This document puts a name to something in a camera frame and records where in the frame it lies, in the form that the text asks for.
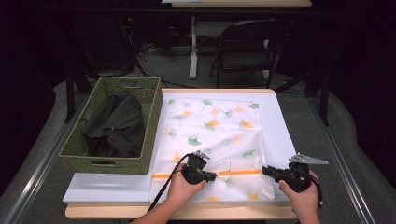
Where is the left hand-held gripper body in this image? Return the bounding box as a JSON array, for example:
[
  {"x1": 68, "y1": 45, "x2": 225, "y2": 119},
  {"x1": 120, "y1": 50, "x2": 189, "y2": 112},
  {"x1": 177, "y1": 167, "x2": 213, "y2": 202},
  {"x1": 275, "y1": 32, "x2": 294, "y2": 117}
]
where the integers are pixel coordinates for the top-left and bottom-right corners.
[{"x1": 181, "y1": 150, "x2": 210, "y2": 185}]

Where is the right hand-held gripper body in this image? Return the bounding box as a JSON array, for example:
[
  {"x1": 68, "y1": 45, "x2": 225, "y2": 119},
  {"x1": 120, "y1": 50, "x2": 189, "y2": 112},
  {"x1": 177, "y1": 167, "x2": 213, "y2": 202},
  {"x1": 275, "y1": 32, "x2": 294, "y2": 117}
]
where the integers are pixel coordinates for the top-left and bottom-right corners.
[{"x1": 278, "y1": 152, "x2": 330, "y2": 193}]

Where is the white leaf-print zipper bag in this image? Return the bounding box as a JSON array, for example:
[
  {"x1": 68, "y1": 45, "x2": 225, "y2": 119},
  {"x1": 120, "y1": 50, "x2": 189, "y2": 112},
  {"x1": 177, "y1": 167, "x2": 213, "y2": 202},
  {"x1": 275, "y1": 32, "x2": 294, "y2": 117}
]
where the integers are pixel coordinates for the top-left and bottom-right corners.
[{"x1": 148, "y1": 97, "x2": 276, "y2": 203}]

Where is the dark cloth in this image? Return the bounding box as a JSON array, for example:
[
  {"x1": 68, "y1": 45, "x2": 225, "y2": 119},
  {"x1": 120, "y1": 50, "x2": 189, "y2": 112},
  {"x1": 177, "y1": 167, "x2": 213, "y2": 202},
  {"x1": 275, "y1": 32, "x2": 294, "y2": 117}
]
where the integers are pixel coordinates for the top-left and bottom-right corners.
[{"x1": 81, "y1": 91, "x2": 146, "y2": 159}]

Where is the green woven basket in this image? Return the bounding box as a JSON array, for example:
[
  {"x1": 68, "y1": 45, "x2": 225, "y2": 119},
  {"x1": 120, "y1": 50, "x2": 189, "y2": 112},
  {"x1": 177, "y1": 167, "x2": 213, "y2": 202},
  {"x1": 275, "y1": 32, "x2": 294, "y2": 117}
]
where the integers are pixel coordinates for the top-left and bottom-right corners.
[{"x1": 58, "y1": 76, "x2": 163, "y2": 175}]

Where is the person's left hand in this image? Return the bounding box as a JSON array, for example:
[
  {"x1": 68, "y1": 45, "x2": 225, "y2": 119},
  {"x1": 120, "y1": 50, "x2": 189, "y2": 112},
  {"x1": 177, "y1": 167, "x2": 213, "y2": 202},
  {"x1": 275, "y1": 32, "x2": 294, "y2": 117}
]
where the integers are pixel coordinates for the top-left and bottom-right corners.
[{"x1": 166, "y1": 162, "x2": 208, "y2": 207}]

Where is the person's right hand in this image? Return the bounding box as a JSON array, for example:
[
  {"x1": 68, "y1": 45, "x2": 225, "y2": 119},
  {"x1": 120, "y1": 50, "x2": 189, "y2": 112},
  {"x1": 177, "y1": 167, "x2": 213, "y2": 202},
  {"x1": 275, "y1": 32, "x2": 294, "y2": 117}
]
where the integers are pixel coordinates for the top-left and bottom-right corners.
[{"x1": 278, "y1": 170, "x2": 322, "y2": 217}]

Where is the white board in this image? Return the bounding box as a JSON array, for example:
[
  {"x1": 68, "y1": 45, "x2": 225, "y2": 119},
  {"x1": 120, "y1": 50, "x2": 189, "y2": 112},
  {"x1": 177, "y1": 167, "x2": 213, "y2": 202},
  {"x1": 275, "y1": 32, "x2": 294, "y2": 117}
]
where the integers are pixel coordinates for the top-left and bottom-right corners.
[{"x1": 63, "y1": 91, "x2": 314, "y2": 204}]

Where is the light wooden table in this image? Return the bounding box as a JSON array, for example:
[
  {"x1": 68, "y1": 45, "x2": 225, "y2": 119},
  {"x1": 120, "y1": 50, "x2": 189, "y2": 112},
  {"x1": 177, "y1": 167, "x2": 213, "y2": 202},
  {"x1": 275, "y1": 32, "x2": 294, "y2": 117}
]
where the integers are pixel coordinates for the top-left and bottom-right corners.
[{"x1": 64, "y1": 88, "x2": 316, "y2": 220}]

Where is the white desk leg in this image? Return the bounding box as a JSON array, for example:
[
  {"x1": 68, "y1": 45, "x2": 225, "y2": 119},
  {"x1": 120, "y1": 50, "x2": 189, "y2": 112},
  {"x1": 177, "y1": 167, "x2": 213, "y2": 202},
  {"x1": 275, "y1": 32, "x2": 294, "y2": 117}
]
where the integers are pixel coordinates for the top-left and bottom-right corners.
[{"x1": 189, "y1": 16, "x2": 199, "y2": 80}]

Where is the black folding chair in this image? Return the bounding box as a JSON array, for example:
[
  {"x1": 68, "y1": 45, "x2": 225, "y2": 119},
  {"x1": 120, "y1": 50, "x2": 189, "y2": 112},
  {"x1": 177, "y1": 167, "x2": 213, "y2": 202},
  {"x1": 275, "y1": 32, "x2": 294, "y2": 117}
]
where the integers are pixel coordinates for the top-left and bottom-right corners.
[{"x1": 208, "y1": 19, "x2": 292, "y2": 90}]

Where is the right hand-held gripper cable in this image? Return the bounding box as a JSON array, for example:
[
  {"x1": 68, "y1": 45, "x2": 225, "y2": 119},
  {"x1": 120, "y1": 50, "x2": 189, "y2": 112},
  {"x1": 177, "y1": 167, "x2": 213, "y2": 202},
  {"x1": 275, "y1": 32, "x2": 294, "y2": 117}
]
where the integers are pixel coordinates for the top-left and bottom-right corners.
[{"x1": 307, "y1": 174, "x2": 324, "y2": 210}]

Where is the hand-held gripper cable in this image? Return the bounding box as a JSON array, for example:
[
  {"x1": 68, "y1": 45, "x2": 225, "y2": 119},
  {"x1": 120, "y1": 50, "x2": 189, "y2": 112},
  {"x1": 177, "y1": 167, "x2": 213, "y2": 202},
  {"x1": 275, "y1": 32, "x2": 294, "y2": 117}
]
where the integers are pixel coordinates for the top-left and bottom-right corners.
[
  {"x1": 307, "y1": 174, "x2": 324, "y2": 210},
  {"x1": 147, "y1": 152, "x2": 194, "y2": 213}
]

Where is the left hand-held gripper cable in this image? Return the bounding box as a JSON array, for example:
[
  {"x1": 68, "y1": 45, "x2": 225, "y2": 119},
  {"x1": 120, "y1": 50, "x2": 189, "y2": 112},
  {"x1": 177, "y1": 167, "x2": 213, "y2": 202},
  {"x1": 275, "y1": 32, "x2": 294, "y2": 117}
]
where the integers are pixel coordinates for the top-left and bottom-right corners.
[{"x1": 147, "y1": 152, "x2": 194, "y2": 213}]

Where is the bundle of floor cables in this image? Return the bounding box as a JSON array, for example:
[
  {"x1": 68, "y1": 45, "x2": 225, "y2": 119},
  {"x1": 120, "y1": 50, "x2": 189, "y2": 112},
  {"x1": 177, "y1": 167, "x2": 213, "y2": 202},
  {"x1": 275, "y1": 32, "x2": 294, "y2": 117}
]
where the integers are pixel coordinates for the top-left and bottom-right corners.
[{"x1": 124, "y1": 18, "x2": 195, "y2": 90}]

